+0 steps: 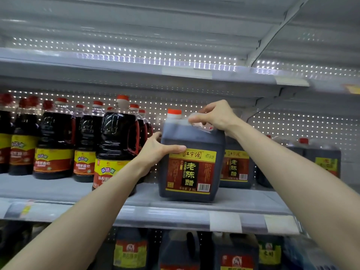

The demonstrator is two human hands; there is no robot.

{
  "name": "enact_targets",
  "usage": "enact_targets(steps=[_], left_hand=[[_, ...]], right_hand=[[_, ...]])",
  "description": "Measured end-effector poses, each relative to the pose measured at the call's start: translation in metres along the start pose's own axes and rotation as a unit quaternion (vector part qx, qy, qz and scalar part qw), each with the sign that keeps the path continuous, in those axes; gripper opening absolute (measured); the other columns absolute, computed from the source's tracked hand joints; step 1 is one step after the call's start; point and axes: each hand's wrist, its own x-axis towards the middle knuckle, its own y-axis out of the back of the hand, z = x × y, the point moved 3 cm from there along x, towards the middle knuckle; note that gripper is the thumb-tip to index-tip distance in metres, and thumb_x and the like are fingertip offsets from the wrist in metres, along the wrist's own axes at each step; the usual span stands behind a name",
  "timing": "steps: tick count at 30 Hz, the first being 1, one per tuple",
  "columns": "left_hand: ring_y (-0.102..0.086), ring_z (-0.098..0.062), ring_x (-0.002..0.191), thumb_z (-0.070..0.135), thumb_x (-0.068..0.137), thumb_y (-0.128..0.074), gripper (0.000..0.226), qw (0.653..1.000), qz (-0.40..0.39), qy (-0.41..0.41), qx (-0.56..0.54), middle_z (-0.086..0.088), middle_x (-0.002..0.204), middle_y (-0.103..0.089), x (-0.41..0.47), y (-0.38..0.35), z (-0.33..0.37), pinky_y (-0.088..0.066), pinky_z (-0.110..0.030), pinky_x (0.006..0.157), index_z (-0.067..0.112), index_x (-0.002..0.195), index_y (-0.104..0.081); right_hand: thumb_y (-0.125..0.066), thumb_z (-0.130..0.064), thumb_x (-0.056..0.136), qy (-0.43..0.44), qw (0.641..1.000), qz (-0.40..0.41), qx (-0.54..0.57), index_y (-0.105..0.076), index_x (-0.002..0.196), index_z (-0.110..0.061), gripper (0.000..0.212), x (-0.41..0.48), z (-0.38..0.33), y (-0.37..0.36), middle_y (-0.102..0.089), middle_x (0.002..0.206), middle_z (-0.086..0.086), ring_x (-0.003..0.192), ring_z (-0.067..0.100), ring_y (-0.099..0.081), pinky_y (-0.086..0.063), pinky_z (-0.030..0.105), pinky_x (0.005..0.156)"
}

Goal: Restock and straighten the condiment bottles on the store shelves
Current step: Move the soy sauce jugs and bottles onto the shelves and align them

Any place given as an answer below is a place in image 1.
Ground person's left hand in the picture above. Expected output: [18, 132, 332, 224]
[136, 132, 188, 178]

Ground person's right hand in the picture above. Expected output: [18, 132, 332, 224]
[188, 100, 242, 138]

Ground vinegar jug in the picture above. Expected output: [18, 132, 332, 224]
[157, 108, 226, 203]

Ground white metal store shelving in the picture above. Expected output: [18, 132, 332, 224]
[0, 0, 360, 270]

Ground square soy sauce jug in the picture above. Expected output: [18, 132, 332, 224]
[213, 233, 257, 270]

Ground person's right forearm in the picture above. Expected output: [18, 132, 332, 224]
[228, 123, 360, 270]

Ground person's left forearm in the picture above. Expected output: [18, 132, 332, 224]
[3, 163, 153, 270]

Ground row of dark red-capped bottles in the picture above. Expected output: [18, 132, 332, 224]
[0, 93, 153, 195]

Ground black jug brown gold label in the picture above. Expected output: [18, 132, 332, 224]
[219, 136, 254, 189]

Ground black jug orange label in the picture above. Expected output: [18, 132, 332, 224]
[256, 135, 275, 188]
[297, 138, 342, 178]

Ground dark jug yellow green label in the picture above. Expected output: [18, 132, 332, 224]
[258, 236, 284, 267]

